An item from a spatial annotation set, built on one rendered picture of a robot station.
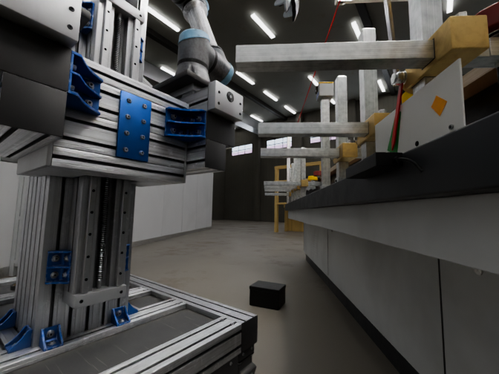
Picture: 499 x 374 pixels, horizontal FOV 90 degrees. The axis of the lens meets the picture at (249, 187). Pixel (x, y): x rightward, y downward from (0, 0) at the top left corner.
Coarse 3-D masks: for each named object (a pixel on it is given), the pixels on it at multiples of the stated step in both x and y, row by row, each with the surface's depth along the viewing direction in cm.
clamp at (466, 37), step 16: (464, 16) 35; (480, 16) 34; (448, 32) 35; (464, 32) 34; (480, 32) 34; (448, 48) 35; (464, 48) 34; (480, 48) 34; (432, 64) 38; (448, 64) 38; (464, 64) 38; (416, 80) 43
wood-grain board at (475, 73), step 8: (472, 72) 52; (480, 72) 50; (488, 72) 49; (496, 72) 49; (464, 80) 55; (472, 80) 52; (480, 80) 52; (488, 80) 52; (496, 80) 52; (464, 88) 55; (472, 88) 55; (480, 88) 55; (464, 96) 59; (352, 160) 131
